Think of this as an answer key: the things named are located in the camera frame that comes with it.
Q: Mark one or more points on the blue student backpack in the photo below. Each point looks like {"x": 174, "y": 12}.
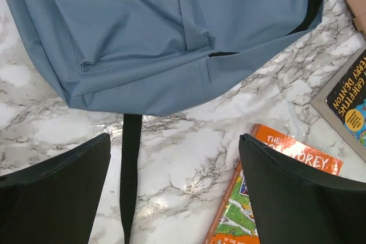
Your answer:
{"x": 153, "y": 57}

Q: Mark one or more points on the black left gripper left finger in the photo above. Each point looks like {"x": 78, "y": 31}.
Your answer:
{"x": 55, "y": 201}

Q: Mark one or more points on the orange storey treehouse book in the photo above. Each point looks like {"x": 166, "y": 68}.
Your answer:
{"x": 234, "y": 220}

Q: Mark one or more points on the black storey treehouse book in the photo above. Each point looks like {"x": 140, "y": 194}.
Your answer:
{"x": 341, "y": 102}

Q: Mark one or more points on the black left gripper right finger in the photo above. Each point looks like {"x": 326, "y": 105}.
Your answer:
{"x": 296, "y": 203}

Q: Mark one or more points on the pink pencil case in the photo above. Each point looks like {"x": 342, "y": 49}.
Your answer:
{"x": 358, "y": 10}

